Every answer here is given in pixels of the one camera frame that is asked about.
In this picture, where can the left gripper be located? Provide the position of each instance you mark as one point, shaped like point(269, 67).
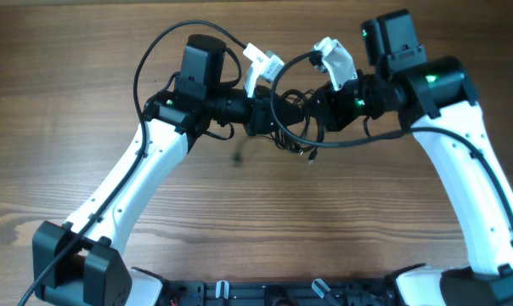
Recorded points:
point(260, 117)

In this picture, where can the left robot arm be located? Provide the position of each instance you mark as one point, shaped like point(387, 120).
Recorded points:
point(80, 262)

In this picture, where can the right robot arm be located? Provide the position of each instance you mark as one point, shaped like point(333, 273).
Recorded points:
point(437, 103)

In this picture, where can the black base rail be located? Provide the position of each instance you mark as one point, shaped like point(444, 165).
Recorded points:
point(364, 292)

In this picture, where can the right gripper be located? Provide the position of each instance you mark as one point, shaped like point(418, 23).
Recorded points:
point(332, 108)

